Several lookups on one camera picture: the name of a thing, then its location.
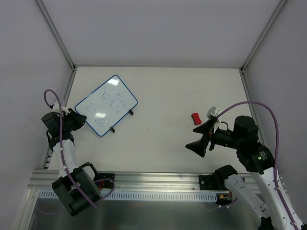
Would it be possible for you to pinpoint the red black whiteboard eraser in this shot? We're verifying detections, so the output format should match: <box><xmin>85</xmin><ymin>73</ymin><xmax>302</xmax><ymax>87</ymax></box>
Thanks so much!
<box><xmin>191</xmin><ymin>113</ymin><xmax>202</xmax><ymax>126</ymax></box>

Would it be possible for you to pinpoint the blue framed whiteboard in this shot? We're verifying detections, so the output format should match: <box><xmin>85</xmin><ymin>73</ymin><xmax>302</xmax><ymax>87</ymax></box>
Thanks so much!
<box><xmin>74</xmin><ymin>75</ymin><xmax>138</xmax><ymax>137</ymax></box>

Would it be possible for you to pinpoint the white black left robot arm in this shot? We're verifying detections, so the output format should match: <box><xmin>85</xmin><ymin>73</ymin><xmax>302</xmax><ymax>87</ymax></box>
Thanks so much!
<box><xmin>41</xmin><ymin>108</ymin><xmax>102</xmax><ymax>216</ymax></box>

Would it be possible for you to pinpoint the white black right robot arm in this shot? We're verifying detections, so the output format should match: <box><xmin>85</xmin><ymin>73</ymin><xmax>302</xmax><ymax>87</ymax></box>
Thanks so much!
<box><xmin>185</xmin><ymin>115</ymin><xmax>307</xmax><ymax>230</ymax></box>

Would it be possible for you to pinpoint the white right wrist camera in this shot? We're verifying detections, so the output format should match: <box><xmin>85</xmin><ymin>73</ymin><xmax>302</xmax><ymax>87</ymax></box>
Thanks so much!
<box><xmin>206</xmin><ymin>106</ymin><xmax>220</xmax><ymax>128</ymax></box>

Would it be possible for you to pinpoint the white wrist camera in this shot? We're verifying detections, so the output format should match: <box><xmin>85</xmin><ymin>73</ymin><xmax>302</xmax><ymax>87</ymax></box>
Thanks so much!
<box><xmin>206</xmin><ymin>106</ymin><xmax>220</xmax><ymax>128</ymax></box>
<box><xmin>51</xmin><ymin>102</ymin><xmax>70</xmax><ymax>115</ymax></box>

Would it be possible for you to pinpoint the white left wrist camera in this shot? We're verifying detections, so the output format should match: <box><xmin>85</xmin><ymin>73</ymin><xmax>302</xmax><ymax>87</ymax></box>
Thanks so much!
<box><xmin>51</xmin><ymin>102</ymin><xmax>70</xmax><ymax>115</ymax></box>

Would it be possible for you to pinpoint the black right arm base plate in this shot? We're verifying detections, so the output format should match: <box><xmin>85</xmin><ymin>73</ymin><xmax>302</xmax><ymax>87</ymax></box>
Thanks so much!
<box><xmin>198</xmin><ymin>174</ymin><xmax>227</xmax><ymax>191</ymax></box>

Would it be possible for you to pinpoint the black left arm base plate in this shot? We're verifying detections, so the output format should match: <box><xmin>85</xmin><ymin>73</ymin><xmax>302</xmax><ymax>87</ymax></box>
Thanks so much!
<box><xmin>94</xmin><ymin>173</ymin><xmax>115</xmax><ymax>191</ymax></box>

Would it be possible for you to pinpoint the aluminium mounting rail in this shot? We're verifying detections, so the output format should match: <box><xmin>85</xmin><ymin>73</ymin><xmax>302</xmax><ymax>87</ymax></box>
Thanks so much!
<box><xmin>27</xmin><ymin>169</ymin><xmax>283</xmax><ymax>191</ymax></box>

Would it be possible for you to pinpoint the white slotted cable duct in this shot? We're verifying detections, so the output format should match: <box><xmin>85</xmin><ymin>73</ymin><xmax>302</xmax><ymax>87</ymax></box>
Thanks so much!
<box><xmin>38</xmin><ymin>190</ymin><xmax>218</xmax><ymax>202</ymax></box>

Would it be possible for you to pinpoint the left aluminium frame post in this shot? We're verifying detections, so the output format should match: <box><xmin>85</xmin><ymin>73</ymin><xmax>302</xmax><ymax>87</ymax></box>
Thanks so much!
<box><xmin>34</xmin><ymin>0</ymin><xmax>76</xmax><ymax>70</ymax></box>

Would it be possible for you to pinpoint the aluminium frame post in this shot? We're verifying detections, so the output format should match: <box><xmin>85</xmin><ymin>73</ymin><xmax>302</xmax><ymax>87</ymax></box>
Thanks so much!
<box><xmin>240</xmin><ymin>0</ymin><xmax>288</xmax><ymax>73</ymax></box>
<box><xmin>34</xmin><ymin>0</ymin><xmax>76</xmax><ymax>70</ymax></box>

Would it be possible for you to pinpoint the right aluminium frame post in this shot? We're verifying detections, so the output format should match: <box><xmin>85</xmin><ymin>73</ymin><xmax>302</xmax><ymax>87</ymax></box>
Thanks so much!
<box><xmin>240</xmin><ymin>0</ymin><xmax>288</xmax><ymax>73</ymax></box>

